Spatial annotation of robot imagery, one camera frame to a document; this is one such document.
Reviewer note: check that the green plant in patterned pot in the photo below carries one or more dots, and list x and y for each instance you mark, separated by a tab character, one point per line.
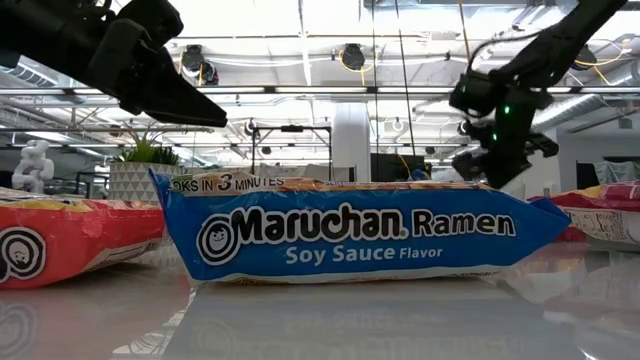
132	182

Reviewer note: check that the red ramen pack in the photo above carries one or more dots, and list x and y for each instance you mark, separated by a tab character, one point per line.
600	205

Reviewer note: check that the silver ventilation duct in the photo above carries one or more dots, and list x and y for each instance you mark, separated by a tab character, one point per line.
575	107

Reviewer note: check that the orange ramen pack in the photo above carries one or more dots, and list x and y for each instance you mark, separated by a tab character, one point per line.
90	235

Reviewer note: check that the grey draped cloth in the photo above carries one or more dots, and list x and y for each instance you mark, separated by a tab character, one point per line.
617	172

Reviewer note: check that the black monitor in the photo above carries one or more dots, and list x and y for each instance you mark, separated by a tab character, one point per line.
395	167

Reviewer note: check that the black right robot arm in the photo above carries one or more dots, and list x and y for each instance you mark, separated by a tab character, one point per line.
550	50

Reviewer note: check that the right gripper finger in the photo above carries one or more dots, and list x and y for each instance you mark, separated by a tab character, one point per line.
495	176
515	170

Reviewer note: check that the white square pillar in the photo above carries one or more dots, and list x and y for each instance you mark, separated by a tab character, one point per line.
351	140

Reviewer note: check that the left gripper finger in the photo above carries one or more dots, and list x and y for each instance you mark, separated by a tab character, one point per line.
190	107

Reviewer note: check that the black metal frame stand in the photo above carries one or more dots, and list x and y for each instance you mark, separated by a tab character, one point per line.
292	128

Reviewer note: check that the blue soy sauce ramen pack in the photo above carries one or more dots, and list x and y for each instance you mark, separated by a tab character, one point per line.
350	240
419	176

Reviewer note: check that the long ceiling light bar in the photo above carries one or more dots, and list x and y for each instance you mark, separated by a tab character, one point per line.
320	90

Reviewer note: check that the white humanoid figure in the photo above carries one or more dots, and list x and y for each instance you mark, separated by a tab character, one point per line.
32	170

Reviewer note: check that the small distant ceiling reel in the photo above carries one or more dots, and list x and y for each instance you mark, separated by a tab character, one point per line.
392	124
250	126

